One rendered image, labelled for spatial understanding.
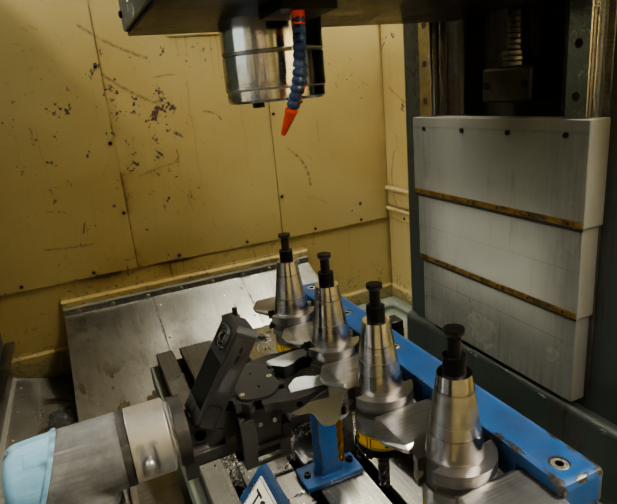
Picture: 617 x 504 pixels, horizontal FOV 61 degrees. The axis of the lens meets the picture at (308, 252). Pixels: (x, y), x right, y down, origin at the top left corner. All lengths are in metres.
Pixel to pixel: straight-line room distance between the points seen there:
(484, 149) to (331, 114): 1.02
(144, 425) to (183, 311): 1.33
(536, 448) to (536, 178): 0.65
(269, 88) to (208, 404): 0.46
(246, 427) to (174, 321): 1.30
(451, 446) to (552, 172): 0.67
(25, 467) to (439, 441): 0.36
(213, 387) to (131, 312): 1.37
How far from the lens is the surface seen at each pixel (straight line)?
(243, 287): 1.95
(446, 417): 0.41
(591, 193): 0.98
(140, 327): 1.85
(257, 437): 0.59
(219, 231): 1.94
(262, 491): 0.84
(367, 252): 2.21
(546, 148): 1.01
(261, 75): 0.81
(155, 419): 0.56
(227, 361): 0.54
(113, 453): 0.56
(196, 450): 0.60
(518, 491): 0.43
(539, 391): 1.21
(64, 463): 0.56
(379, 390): 0.50
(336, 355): 0.58
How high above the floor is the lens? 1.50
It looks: 17 degrees down
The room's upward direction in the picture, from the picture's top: 5 degrees counter-clockwise
